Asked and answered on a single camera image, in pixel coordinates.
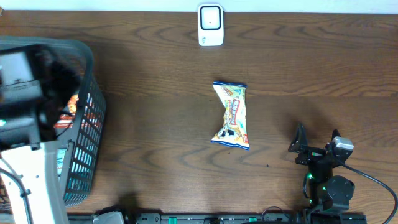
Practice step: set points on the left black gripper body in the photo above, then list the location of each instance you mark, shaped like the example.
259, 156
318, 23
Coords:
56, 91

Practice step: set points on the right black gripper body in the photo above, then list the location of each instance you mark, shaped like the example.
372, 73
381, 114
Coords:
310, 157

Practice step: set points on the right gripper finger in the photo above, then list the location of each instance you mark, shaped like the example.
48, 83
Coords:
300, 141
335, 134

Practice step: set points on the red snack bar wrapper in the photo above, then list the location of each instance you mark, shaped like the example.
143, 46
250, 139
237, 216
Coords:
65, 121

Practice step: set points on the orange small box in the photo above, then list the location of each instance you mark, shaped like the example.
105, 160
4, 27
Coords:
72, 104

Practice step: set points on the yellow snack bag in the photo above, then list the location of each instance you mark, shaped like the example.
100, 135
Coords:
234, 131

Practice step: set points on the teal Listerine mouthwash bottle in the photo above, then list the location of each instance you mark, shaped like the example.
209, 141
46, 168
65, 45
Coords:
60, 160

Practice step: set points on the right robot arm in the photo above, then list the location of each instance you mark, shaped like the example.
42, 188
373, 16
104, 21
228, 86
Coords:
329, 194

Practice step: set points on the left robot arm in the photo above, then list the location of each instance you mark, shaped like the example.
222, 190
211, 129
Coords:
31, 181

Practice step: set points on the white barcode scanner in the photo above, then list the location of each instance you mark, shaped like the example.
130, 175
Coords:
210, 25

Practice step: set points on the grey plastic shopping basket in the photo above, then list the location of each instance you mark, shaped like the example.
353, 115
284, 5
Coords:
81, 140

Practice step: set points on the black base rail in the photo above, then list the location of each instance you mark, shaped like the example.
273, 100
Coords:
156, 218

